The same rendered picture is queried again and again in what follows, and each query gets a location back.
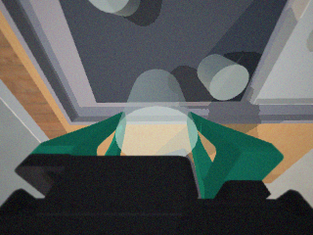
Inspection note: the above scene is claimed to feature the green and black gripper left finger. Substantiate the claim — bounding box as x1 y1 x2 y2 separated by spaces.
30 112 123 156

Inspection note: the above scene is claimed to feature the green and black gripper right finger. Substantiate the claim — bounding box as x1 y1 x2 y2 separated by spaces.
191 112 284 199

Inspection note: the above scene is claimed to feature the clear glass jar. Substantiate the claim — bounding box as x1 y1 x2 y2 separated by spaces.
305 28 313 52
115 69 198 157
89 0 141 17
198 54 249 101

